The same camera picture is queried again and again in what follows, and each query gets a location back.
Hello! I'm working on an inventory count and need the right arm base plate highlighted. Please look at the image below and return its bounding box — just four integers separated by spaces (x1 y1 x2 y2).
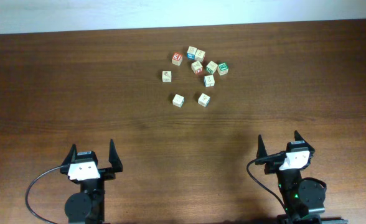
276 215 349 224

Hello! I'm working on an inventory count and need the green letter B block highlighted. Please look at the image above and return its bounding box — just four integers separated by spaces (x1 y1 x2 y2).
217 62 229 76

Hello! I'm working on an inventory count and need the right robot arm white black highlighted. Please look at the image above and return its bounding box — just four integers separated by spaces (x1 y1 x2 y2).
255 131 327 223

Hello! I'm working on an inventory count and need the blue sided wooden block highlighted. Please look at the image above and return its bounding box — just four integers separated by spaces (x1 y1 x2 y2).
186 46 197 60

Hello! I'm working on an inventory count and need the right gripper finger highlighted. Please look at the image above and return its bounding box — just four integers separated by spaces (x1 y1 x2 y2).
294 130 310 148
255 134 268 164

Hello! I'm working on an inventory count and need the plain picture wooden block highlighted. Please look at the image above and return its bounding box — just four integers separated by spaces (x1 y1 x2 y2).
194 49 205 63

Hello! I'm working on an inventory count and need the blue edged wooden block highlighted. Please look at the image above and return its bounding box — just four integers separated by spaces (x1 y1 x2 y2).
198 93 210 107

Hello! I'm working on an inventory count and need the red number wooden block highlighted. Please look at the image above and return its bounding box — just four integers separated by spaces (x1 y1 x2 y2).
171 53 183 66

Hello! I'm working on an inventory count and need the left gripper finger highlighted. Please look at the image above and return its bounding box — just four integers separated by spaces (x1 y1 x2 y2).
108 139 123 172
62 144 77 166

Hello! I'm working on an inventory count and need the red sided wooden block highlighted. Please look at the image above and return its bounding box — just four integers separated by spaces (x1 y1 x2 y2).
191 61 203 74

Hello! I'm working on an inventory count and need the carrot picture wooden block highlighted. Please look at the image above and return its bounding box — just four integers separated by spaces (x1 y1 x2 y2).
162 71 172 83

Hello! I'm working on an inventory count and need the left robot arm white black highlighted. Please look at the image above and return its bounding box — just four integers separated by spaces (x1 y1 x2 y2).
60 140 123 224

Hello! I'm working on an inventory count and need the green sided wooden block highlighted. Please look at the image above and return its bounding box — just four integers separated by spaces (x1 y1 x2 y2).
206 61 218 75

